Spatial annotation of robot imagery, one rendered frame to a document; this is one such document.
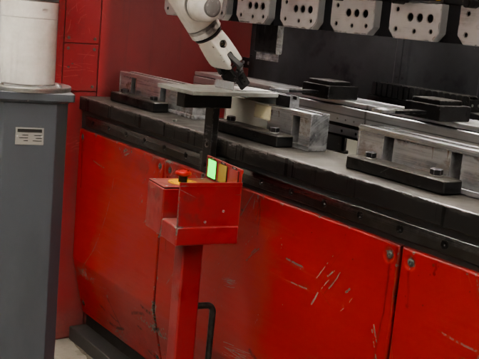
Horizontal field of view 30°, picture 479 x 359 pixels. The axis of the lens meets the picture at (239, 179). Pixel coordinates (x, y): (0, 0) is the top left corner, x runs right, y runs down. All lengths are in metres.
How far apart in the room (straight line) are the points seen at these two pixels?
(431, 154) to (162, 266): 1.01
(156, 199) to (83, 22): 1.07
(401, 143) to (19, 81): 0.83
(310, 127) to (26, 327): 0.83
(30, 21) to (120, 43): 1.27
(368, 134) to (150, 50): 1.32
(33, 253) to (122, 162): 0.93
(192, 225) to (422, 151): 0.55
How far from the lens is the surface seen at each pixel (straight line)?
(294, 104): 2.33
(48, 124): 1.91
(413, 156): 1.97
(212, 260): 2.40
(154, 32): 3.21
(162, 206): 2.13
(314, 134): 2.24
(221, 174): 2.18
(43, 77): 1.92
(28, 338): 2.02
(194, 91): 2.21
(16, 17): 1.91
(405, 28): 1.98
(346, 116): 2.52
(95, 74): 3.13
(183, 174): 2.17
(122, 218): 2.85
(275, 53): 2.39
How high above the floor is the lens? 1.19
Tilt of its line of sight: 10 degrees down
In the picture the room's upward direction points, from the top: 5 degrees clockwise
